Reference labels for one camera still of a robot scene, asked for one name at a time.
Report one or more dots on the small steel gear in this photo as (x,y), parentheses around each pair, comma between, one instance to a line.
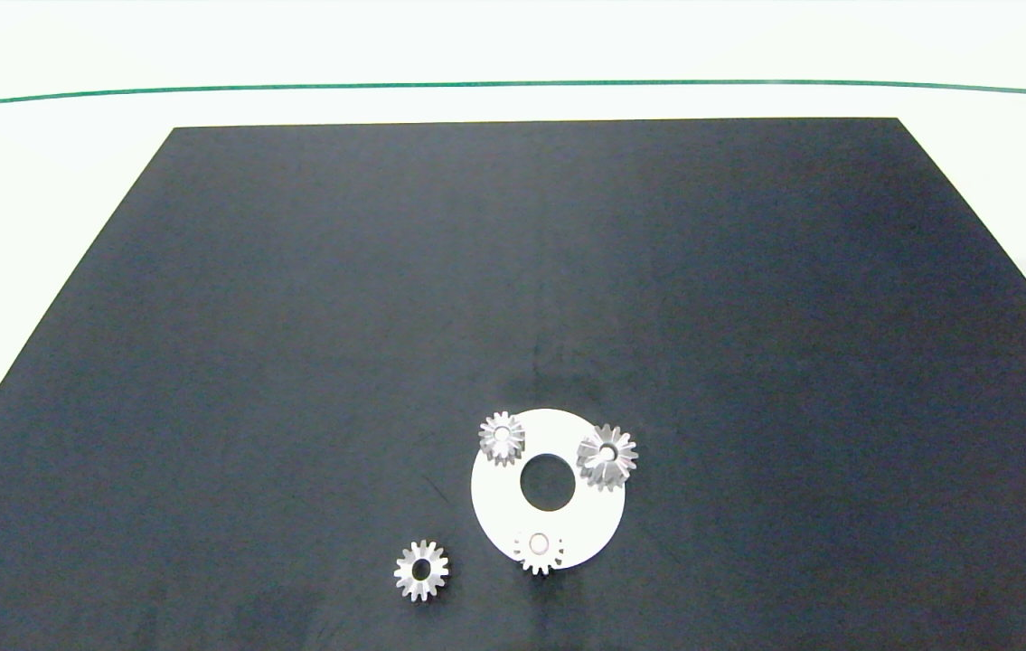
(514,446)
(437,577)
(553,553)

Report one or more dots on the round white plate with pins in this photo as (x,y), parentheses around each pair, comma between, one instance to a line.
(499,506)

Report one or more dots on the larger steel gear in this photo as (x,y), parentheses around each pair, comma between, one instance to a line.
(623,462)

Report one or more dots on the dark table mat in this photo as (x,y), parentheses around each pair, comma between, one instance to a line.
(296,316)

